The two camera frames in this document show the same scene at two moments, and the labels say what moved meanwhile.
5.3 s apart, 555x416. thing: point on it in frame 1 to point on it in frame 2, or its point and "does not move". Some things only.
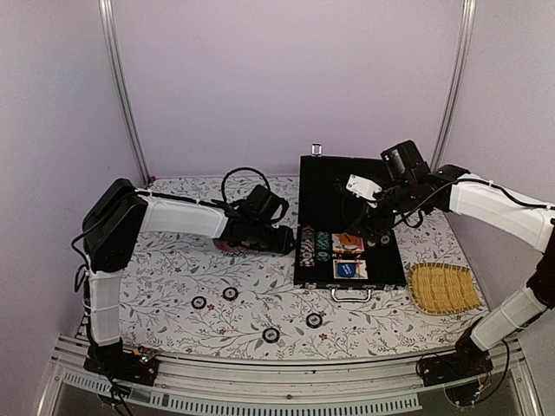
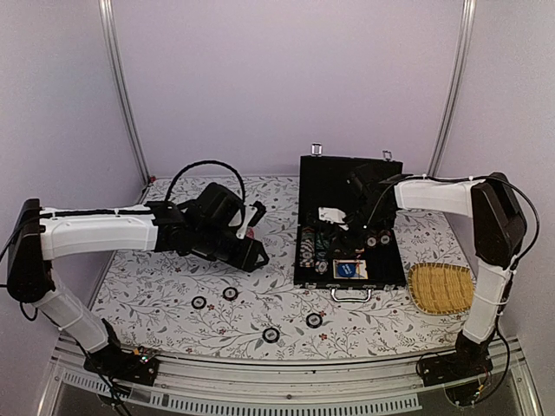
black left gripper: [283, 245] to [246, 260]
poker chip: [230, 294] does not move
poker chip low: [270, 334] does not move
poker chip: [314, 320] does not move
